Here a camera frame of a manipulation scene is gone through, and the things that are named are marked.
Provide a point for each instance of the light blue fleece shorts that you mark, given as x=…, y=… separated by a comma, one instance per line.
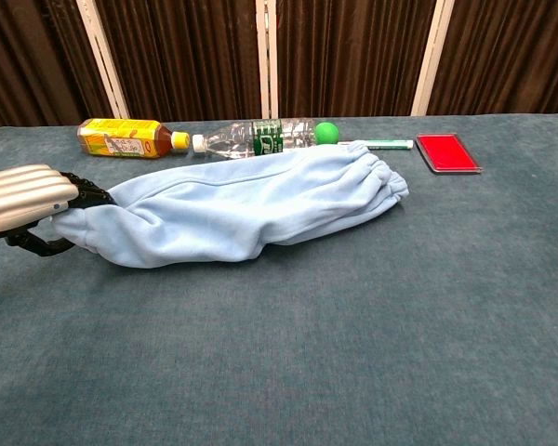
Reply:
x=237, y=204

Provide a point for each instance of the teal velvet table cloth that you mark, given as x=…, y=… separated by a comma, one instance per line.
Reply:
x=353, y=325

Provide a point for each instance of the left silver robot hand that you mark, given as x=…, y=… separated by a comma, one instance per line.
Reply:
x=23, y=195

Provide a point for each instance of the green ball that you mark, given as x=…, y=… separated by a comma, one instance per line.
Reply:
x=328, y=132

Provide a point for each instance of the white marker pen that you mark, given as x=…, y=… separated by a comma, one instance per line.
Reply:
x=390, y=144

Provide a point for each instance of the white partition frame post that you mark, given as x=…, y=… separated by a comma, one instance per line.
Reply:
x=104, y=60
x=432, y=60
x=266, y=60

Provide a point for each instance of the tea bottle with yellow label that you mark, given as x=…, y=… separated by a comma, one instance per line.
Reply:
x=121, y=137

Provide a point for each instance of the clear water bottle green label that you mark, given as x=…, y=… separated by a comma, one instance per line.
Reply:
x=242, y=137

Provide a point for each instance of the dark pleated curtain panel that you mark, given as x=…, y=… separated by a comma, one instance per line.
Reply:
x=28, y=60
x=353, y=56
x=181, y=56
x=511, y=56

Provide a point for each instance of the red ink pad case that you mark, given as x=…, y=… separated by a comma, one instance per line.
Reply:
x=446, y=152

